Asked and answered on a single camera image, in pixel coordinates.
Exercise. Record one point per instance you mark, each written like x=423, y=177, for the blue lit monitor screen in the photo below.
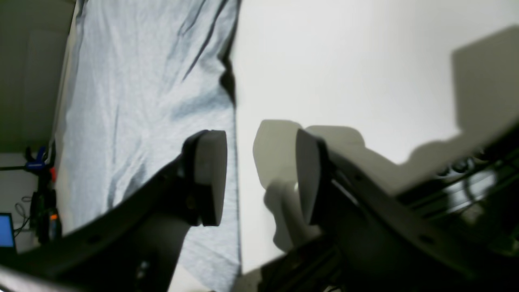
x=7, y=239

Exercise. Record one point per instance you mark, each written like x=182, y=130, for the top blue red bar clamp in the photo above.
x=42, y=165

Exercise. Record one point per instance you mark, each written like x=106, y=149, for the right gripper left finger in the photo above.
x=135, y=246

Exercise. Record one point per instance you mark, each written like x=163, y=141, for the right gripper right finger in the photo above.
x=372, y=243

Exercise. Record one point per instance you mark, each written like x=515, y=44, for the grey T-shirt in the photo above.
x=145, y=75

